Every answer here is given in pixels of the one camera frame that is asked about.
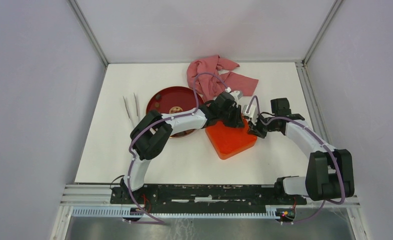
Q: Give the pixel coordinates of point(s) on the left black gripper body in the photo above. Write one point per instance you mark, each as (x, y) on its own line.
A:
(230, 118)

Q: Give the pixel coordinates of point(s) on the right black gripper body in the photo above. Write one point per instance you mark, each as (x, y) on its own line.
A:
(263, 126)

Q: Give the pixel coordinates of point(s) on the orange box lid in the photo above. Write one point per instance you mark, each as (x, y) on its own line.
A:
(220, 134)

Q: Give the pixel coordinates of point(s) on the round dark red plate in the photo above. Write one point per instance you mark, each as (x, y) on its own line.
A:
(180, 107)

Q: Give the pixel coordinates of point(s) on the orange chocolate box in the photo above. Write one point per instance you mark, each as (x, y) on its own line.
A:
(226, 151)

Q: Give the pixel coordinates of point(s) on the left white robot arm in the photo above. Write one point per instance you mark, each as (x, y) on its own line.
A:
(151, 134)

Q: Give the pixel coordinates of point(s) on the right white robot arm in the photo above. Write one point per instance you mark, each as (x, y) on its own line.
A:
(329, 176)

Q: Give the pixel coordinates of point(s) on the pink cloth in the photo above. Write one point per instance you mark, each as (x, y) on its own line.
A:
(210, 76)

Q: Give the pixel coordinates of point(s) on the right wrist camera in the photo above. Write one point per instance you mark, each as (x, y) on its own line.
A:
(250, 113)

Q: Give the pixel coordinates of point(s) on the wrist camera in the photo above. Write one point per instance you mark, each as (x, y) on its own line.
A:
(237, 95)
(250, 113)

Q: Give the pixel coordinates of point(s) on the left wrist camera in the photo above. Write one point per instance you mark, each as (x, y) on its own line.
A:
(237, 95)

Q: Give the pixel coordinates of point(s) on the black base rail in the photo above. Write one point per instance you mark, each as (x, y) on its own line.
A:
(205, 199)

